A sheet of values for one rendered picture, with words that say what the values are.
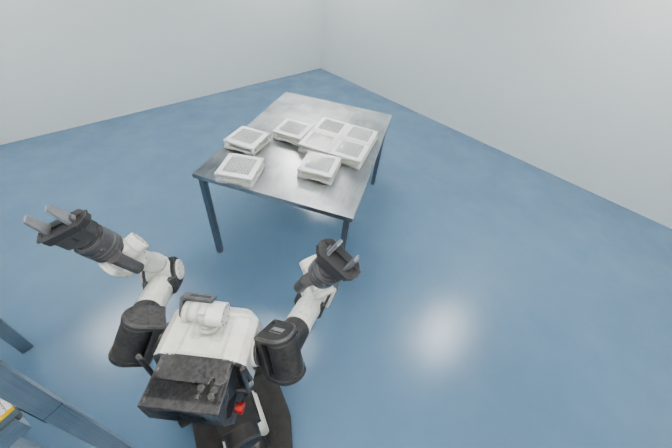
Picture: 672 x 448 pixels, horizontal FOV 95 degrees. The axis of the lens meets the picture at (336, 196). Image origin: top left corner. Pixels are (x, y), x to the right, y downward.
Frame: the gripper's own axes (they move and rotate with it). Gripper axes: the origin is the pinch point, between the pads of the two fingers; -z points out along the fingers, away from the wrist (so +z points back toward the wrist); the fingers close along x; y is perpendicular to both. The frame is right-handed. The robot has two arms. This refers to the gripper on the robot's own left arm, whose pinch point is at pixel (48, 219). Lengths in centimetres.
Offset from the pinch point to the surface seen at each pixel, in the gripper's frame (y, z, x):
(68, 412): 16, 67, -59
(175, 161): -230, 179, -52
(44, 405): 16, 54, -55
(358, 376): 45, 175, 31
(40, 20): -362, 55, -93
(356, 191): -42, 120, 87
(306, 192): -53, 110, 58
